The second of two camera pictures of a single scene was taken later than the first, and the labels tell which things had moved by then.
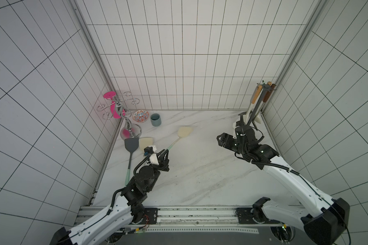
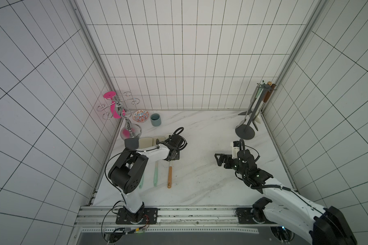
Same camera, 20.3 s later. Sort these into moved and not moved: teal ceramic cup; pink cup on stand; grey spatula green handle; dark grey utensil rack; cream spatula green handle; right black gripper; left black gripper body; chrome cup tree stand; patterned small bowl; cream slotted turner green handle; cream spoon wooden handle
Moved: cream spatula green handle; right black gripper; cream slotted turner green handle; cream spoon wooden handle; left black gripper body
Not moved: patterned small bowl; grey spatula green handle; dark grey utensil rack; pink cup on stand; chrome cup tree stand; teal ceramic cup
